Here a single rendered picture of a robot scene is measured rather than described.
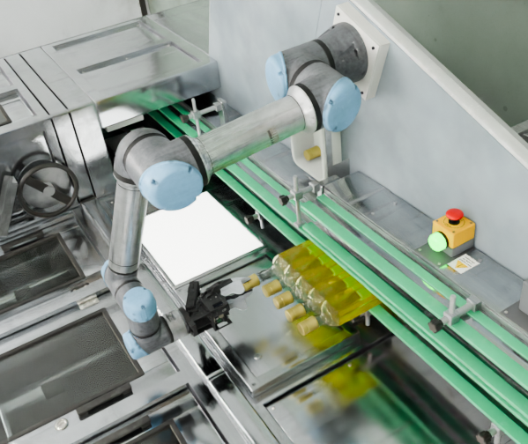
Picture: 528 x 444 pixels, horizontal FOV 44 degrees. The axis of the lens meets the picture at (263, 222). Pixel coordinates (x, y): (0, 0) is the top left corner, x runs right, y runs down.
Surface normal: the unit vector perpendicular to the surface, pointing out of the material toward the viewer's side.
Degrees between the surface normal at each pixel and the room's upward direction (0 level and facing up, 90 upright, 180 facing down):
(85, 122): 90
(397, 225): 90
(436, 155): 0
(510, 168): 0
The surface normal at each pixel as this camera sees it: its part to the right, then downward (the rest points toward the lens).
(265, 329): -0.11, -0.80
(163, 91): 0.51, 0.47
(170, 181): 0.41, 0.64
